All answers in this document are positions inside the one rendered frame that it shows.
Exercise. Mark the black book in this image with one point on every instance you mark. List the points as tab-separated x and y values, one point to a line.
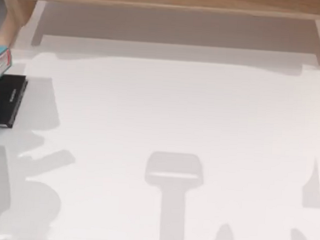
2	100

